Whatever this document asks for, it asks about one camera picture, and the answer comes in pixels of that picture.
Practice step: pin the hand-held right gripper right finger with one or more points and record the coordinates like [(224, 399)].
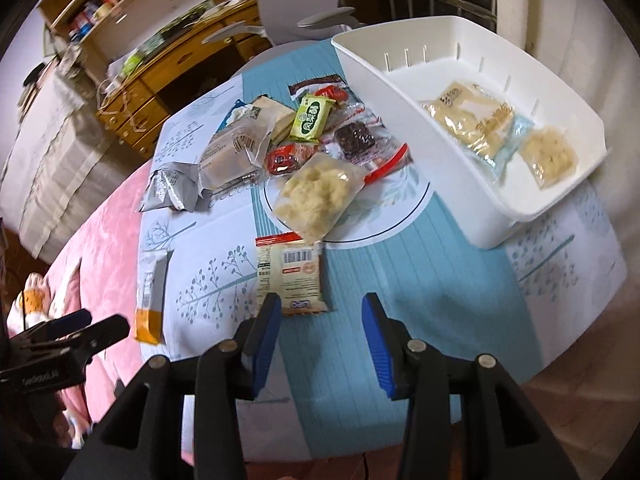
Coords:
[(377, 347)]

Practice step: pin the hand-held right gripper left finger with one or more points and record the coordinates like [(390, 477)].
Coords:
[(265, 342)]

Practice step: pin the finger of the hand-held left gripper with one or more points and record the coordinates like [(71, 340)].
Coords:
[(107, 334), (70, 321)]

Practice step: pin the orange and white narrow packet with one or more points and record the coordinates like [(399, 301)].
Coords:
[(150, 300)]

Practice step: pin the beige barcode snack packet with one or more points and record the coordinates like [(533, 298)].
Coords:
[(290, 275)]

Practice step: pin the yellow crumbly cake packet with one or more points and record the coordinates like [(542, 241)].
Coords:
[(315, 195)]

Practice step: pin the silver foil snack packet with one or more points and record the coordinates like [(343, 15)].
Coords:
[(170, 187)]

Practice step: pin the white plastic basket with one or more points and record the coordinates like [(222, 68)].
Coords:
[(450, 185)]

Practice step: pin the small red round snack packet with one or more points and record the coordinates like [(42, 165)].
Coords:
[(287, 159)]

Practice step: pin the large beige cake clear packet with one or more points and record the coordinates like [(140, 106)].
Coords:
[(230, 155)]

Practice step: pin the green snack packet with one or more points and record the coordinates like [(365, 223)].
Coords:
[(311, 119)]

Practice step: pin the plush toy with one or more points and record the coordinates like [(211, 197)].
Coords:
[(32, 302)]

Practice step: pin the tree print blue tablecloth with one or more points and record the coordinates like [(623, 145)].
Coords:
[(450, 300)]

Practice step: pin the pink blanket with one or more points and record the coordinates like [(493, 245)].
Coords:
[(105, 240)]

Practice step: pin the white lace cloth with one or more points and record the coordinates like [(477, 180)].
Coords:
[(45, 160)]

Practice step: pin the brownie packet with red ends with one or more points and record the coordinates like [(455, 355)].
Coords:
[(355, 140)]

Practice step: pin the beige cracker packet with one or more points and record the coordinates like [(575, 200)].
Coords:
[(277, 112)]

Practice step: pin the blue and white snack packet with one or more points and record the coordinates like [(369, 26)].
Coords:
[(235, 112)]

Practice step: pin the yellow pastry clear packet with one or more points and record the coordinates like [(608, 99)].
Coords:
[(470, 120)]

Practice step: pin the light blue snack packet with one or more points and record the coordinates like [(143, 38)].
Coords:
[(517, 142)]

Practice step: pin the small yellow pastry packet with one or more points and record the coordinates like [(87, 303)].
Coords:
[(547, 157)]

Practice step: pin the red cookie clear packet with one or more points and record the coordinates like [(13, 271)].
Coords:
[(336, 93)]

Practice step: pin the dark brown snack packet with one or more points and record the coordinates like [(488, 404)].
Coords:
[(310, 85)]

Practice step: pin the wooden desk with drawers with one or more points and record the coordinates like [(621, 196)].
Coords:
[(165, 75)]

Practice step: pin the wooden bookshelf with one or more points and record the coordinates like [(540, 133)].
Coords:
[(140, 5)]

